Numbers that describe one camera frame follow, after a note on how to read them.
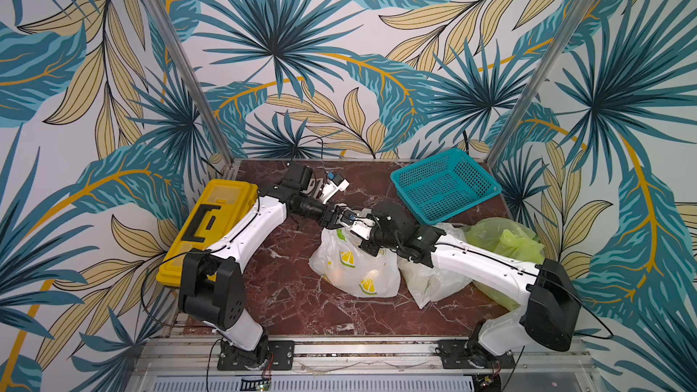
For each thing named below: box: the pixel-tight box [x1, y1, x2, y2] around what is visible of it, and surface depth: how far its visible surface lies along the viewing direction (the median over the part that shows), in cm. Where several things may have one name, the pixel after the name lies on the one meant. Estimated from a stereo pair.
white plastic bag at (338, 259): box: [308, 228, 402, 298], surface depth 82 cm
